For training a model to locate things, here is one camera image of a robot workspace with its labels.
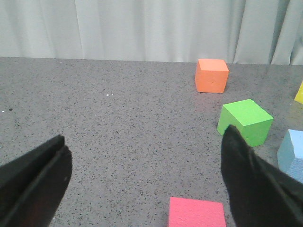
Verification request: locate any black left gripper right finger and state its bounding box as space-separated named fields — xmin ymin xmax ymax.
xmin=221 ymin=125 xmax=303 ymax=227

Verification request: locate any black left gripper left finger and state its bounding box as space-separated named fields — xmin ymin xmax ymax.
xmin=0 ymin=135 xmax=72 ymax=227

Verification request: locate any textured light blue block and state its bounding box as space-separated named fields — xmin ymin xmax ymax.
xmin=277 ymin=129 xmax=303 ymax=183

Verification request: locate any green foam block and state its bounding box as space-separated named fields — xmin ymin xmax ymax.
xmin=217 ymin=99 xmax=274 ymax=147

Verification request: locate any pink foam block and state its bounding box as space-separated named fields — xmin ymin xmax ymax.
xmin=168 ymin=197 xmax=226 ymax=227

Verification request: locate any yellow foam block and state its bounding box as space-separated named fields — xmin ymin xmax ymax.
xmin=294 ymin=82 xmax=303 ymax=104

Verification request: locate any orange block far left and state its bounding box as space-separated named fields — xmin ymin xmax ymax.
xmin=195 ymin=59 xmax=229 ymax=93

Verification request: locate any grey curtain backdrop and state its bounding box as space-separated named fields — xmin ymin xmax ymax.
xmin=0 ymin=0 xmax=303 ymax=65

